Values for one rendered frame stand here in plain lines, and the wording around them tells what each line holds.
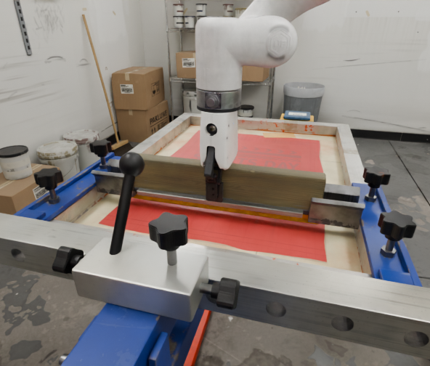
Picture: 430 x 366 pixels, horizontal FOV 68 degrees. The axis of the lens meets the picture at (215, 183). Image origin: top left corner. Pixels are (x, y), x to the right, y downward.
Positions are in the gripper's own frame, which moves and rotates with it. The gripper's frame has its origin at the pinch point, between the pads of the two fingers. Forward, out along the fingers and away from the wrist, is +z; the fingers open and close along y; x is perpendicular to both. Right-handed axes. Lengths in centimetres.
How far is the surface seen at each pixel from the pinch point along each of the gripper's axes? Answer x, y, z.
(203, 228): 1.1, -6.2, 5.9
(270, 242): -11.2, -7.1, 5.9
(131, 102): 173, 274, 52
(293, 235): -14.9, -4.1, 5.9
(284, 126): -9, 56, 4
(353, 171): -26.7, 19.8, 2.3
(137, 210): 15.7, -3.9, 5.9
